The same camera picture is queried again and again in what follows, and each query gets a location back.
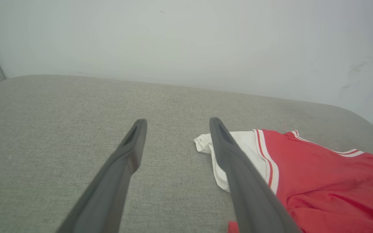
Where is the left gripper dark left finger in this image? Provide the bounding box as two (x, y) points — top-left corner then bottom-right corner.
(56, 118), (148, 233)

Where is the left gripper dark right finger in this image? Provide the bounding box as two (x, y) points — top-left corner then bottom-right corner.
(209, 117), (304, 233)

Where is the red and white polo shirt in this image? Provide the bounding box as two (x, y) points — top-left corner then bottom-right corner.
(194, 129), (373, 233)

